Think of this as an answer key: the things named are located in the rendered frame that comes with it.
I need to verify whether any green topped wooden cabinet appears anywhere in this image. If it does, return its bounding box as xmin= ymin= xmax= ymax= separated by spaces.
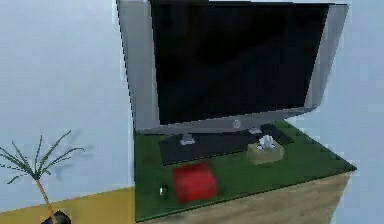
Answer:
xmin=133 ymin=120 xmax=358 ymax=224

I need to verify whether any olive tissue box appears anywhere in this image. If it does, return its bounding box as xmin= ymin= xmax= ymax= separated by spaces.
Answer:
xmin=246 ymin=134 xmax=285 ymax=166

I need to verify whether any grey flat television set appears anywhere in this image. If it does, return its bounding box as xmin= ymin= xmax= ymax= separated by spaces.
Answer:
xmin=116 ymin=0 xmax=350 ymax=166

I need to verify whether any red box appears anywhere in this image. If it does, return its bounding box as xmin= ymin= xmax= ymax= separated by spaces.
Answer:
xmin=171 ymin=162 xmax=218 ymax=205

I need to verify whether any palm house plant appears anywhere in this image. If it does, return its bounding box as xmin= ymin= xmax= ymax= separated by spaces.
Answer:
xmin=0 ymin=130 xmax=86 ymax=224

